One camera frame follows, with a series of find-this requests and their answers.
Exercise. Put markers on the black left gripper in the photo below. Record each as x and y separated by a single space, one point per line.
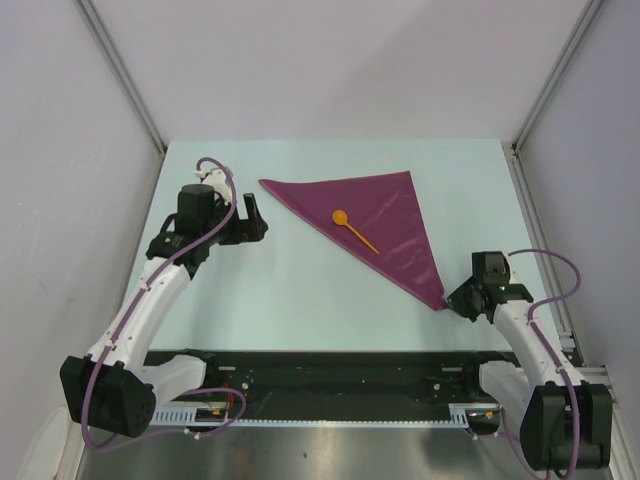
250 229

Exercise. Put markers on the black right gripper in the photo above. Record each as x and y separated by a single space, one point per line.
456 301

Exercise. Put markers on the orange plastic spoon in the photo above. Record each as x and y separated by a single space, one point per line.
340 218

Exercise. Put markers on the purple cloth napkin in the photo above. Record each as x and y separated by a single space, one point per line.
385 209

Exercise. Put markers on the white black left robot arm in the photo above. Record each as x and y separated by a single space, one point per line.
110 388

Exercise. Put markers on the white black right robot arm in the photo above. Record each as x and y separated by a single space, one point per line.
564 421

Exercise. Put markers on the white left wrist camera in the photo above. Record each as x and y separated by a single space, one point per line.
217 179

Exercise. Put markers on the right aluminium side rail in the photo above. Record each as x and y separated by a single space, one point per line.
535 210

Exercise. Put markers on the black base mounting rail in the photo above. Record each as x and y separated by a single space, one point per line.
344 386

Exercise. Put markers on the left aluminium frame post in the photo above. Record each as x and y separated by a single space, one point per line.
116 64

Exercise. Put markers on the aluminium frame post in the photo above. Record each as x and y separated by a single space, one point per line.
568 53
116 64

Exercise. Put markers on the right aluminium frame post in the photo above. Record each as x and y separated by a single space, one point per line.
568 53

